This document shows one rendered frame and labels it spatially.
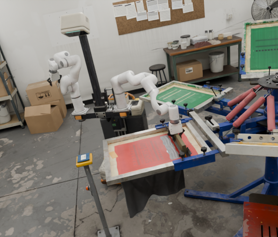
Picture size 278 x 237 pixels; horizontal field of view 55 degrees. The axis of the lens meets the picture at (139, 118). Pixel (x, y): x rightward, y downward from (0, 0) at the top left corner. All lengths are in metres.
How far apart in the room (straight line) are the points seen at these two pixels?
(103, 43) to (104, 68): 0.51
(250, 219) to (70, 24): 1.81
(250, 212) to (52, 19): 4.96
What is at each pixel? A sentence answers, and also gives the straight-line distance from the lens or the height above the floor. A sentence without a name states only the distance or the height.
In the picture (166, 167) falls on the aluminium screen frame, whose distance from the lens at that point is 1.90.
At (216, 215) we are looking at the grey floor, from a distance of 2.91.
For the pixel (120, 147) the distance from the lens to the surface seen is 2.26.
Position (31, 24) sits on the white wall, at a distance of 5.71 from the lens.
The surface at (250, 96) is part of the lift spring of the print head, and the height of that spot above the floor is 1.21.
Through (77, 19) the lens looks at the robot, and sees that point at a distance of 2.26.
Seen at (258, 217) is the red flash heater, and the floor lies 1.10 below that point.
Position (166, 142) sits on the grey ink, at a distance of 2.21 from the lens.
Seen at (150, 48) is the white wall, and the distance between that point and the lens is 5.79.
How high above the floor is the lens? 2.14
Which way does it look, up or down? 26 degrees down
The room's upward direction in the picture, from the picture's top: 11 degrees counter-clockwise
